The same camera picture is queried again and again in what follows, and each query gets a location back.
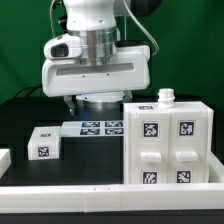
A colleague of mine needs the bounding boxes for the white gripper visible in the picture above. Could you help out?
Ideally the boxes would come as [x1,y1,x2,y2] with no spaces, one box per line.
[42,41,150,115]

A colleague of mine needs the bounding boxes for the white cube block with tag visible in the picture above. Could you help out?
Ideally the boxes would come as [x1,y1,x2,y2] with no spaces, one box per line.
[28,126,61,160]

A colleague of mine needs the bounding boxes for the white cabinet body box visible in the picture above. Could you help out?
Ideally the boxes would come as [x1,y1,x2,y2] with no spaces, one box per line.
[123,89,213,185]

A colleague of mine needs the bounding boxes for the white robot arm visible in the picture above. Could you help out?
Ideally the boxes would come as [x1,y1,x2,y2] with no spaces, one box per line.
[42,0,162,110]

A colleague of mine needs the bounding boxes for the white left fence piece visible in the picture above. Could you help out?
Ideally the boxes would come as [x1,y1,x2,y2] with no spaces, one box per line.
[0,149,11,178]

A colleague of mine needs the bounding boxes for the black cables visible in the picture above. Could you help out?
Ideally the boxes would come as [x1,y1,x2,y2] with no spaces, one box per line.
[13,84,44,98]

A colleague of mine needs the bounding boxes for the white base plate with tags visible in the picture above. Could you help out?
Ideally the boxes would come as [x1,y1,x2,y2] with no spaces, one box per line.
[61,120,124,137]

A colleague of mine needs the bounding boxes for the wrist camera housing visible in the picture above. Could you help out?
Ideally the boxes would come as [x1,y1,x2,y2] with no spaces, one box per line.
[44,34,82,60]

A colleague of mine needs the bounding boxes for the white front fence rail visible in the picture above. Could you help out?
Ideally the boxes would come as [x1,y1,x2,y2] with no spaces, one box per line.
[0,183,224,213]

